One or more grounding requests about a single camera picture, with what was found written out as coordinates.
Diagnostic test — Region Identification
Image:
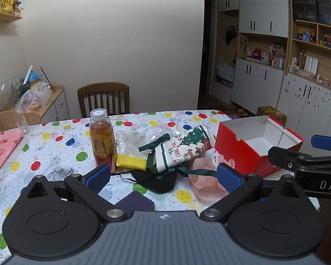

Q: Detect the black face mask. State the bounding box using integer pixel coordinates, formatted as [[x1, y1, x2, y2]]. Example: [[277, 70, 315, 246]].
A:
[[110, 167, 180, 194]]

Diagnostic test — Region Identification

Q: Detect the white wooden cabinet unit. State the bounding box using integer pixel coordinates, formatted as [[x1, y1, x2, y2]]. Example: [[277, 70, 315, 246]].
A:
[[212, 0, 331, 169]]

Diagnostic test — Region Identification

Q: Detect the clear bubble wrap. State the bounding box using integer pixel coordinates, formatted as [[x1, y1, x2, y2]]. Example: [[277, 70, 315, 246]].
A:
[[114, 124, 180, 158]]

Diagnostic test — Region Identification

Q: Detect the purple sponge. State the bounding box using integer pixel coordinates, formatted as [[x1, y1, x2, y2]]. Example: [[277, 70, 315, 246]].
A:
[[114, 191, 156, 213]]

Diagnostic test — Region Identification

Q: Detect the wooden wall shelf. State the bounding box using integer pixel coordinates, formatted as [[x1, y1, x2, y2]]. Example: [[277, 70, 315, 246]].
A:
[[0, 7, 23, 23]]

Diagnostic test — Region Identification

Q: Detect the amber juice bottle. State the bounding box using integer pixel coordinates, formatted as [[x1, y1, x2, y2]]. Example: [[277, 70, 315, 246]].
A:
[[89, 108, 117, 173]]

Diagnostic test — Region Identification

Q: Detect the brown wooden chair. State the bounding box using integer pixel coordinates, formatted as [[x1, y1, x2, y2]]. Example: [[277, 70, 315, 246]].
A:
[[77, 82, 130, 119]]

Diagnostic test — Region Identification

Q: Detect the balloon print tablecloth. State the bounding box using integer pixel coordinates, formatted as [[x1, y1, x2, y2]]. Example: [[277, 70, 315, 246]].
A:
[[0, 110, 320, 265]]

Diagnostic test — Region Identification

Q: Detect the wooden side cabinet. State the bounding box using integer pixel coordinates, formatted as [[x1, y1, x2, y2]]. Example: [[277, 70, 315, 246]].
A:
[[0, 85, 69, 131]]

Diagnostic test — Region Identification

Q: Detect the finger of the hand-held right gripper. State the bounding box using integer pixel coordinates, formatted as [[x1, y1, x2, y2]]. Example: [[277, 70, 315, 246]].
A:
[[267, 146, 321, 172], [311, 134, 331, 153]]

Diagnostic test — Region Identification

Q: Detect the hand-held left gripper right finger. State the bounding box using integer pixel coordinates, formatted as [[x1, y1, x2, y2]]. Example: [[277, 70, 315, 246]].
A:
[[199, 163, 307, 223]]

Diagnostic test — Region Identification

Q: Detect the christmas print cloth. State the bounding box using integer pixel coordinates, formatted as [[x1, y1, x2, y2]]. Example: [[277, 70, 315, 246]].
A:
[[139, 125, 216, 175]]

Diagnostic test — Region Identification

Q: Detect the pink mesh cloth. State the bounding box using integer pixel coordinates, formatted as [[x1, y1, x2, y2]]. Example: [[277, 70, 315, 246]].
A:
[[188, 149, 235, 202]]

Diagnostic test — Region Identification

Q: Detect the white marker pen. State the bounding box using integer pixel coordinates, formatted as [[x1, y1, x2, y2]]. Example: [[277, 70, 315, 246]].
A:
[[22, 65, 34, 86]]

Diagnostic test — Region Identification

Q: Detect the dark entrance door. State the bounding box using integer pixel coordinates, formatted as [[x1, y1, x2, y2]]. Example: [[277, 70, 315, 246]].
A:
[[202, 0, 218, 100]]

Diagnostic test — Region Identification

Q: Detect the clear plastic bag of toys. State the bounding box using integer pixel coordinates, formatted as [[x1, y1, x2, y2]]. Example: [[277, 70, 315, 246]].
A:
[[17, 81, 52, 113]]

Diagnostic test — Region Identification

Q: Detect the white tote bag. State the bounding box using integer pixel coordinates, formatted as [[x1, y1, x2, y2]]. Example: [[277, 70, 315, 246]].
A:
[[216, 57, 236, 83]]

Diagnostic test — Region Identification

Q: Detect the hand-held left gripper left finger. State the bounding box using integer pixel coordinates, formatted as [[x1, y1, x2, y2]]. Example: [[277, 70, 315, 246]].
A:
[[20, 163, 128, 223]]

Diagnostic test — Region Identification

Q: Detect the brown cardboard box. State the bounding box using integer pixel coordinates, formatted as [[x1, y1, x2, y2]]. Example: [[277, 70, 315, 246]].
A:
[[256, 106, 287, 126]]

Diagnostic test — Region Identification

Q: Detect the pink printed cloth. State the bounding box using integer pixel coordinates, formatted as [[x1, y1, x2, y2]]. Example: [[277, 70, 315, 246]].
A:
[[0, 129, 24, 181]]

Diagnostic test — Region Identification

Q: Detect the clear glass tumbler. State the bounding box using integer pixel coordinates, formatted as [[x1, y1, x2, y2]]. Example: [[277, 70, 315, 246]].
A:
[[11, 103, 31, 135]]

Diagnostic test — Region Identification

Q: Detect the small clear wrapper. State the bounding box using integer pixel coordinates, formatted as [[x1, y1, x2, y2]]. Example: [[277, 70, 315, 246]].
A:
[[41, 165, 73, 183]]

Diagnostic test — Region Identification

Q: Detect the red cardboard box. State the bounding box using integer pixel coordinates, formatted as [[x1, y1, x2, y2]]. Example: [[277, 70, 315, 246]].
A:
[[214, 116, 305, 178]]

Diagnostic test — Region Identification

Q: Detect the thin black stick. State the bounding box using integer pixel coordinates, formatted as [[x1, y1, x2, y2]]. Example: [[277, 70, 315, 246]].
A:
[[40, 67, 56, 93]]

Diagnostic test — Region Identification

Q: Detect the clear glass vase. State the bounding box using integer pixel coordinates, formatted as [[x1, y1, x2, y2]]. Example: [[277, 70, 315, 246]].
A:
[[0, 76, 25, 108]]

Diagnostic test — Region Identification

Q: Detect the black hanging bag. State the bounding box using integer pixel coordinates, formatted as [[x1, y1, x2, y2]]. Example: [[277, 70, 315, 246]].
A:
[[225, 24, 238, 45]]

